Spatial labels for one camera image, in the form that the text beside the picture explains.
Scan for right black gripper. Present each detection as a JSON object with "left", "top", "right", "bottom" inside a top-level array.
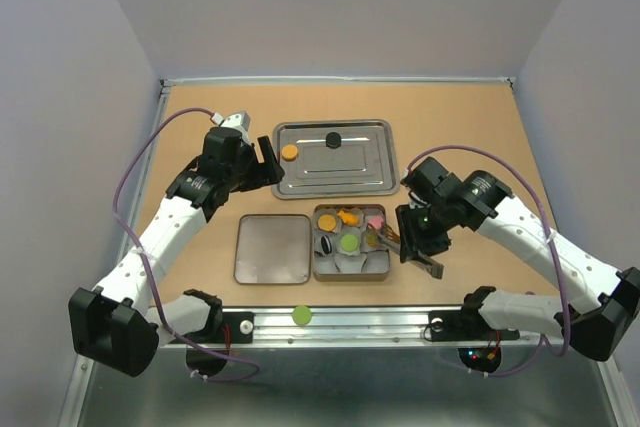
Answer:
[{"left": 394, "top": 199, "right": 453, "bottom": 264}]

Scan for orange round cookie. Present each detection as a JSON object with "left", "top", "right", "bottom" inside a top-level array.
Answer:
[{"left": 280, "top": 144, "right": 299, "bottom": 162}]

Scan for pink round cookie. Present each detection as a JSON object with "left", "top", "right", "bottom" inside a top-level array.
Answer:
[{"left": 367, "top": 214, "right": 385, "bottom": 230}]

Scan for brown flower cookie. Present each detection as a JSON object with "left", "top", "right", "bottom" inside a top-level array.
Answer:
[{"left": 364, "top": 229, "right": 383, "bottom": 249}]

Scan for silver metal tray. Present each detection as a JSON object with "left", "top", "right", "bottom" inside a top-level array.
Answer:
[{"left": 272, "top": 119, "right": 399, "bottom": 200}]

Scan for black round cookie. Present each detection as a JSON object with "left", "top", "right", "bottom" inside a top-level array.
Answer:
[{"left": 325, "top": 132, "right": 342, "bottom": 149}]

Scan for orange fish cookie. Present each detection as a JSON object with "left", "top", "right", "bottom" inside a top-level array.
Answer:
[{"left": 337, "top": 210, "right": 361, "bottom": 227}]

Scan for green round cookie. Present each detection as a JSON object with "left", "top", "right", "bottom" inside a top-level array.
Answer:
[
  {"left": 340, "top": 233, "right": 360, "bottom": 255},
  {"left": 291, "top": 305, "right": 313, "bottom": 326}
]

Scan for square tin lid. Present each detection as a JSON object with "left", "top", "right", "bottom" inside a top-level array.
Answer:
[{"left": 234, "top": 214, "right": 312, "bottom": 285}]

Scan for black sandwich cookie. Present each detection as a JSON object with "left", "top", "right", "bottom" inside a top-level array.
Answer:
[{"left": 318, "top": 235, "right": 333, "bottom": 256}]

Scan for metal tongs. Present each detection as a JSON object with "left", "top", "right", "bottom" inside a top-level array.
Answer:
[{"left": 365, "top": 224, "right": 444, "bottom": 280}]

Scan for orange waffle cookie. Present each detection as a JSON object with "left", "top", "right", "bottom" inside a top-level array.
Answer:
[{"left": 317, "top": 214, "right": 337, "bottom": 232}]

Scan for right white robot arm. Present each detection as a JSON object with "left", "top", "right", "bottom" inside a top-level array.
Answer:
[{"left": 396, "top": 157, "right": 639, "bottom": 361}]

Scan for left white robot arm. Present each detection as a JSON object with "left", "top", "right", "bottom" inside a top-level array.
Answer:
[{"left": 68, "top": 126, "right": 284, "bottom": 377}]

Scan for square cookie tin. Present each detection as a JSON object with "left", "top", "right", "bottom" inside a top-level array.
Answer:
[{"left": 311, "top": 204, "right": 391, "bottom": 282}]

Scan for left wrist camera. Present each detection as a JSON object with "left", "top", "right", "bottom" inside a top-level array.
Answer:
[{"left": 210, "top": 111, "right": 251, "bottom": 135}]

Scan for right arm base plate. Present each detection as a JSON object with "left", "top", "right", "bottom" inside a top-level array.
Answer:
[{"left": 422, "top": 309, "right": 520, "bottom": 342}]

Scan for aluminium front rail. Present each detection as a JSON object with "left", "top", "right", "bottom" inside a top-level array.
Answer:
[{"left": 82, "top": 302, "right": 614, "bottom": 348}]

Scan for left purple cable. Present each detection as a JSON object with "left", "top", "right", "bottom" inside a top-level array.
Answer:
[{"left": 112, "top": 106, "right": 261, "bottom": 383}]

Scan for purple cable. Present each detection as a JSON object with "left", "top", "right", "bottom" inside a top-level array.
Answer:
[
  {"left": 404, "top": 145, "right": 574, "bottom": 378},
  {"left": 112, "top": 106, "right": 261, "bottom": 383}
]

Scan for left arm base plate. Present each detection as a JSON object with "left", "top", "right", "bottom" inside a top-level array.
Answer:
[{"left": 208, "top": 311, "right": 255, "bottom": 345}]

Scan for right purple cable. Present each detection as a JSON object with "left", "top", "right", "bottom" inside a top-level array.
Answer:
[{"left": 404, "top": 145, "right": 574, "bottom": 378}]

